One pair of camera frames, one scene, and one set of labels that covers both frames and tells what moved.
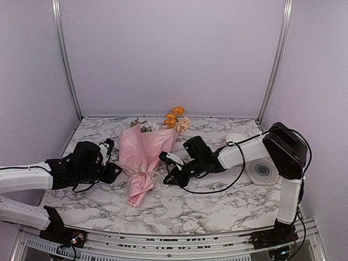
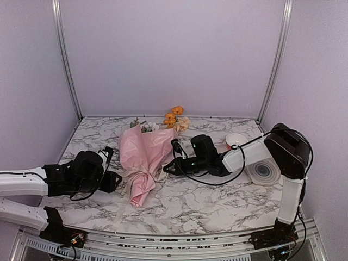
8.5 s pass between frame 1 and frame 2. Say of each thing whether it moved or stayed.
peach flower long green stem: stayed
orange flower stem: stayed
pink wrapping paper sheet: stayed
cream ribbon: moved
